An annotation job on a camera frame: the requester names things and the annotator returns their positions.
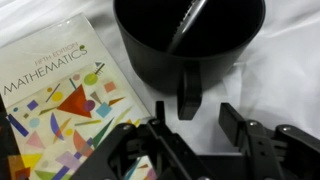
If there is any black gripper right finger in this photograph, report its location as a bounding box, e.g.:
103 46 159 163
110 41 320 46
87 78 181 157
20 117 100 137
218 102 320 180

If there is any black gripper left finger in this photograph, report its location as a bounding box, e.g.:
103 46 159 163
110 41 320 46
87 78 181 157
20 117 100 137
69 100 214 180

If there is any black cup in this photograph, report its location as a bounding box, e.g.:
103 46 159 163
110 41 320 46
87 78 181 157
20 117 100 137
112 0 267 121

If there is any blue marker pen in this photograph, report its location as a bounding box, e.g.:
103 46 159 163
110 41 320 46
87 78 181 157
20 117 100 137
166 0 209 54

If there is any book with colourful cover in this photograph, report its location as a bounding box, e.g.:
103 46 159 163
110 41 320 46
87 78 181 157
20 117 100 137
0 13 158 180

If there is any white table cloth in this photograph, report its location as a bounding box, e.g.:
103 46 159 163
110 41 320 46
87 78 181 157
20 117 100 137
0 0 320 156

